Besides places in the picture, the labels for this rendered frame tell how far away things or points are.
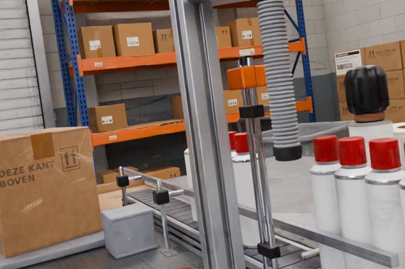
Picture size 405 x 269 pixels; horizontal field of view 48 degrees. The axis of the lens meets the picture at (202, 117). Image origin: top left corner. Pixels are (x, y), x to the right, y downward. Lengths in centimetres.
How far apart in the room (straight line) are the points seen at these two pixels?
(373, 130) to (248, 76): 39
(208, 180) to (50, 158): 62
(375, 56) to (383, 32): 194
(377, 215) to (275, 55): 22
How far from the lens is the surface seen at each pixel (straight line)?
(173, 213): 117
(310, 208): 107
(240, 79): 63
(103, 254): 112
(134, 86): 543
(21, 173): 116
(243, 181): 83
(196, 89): 61
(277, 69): 54
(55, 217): 119
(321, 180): 65
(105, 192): 183
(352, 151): 61
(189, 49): 61
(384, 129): 96
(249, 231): 85
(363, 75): 95
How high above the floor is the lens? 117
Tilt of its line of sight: 3 degrees down
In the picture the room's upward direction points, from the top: 7 degrees counter-clockwise
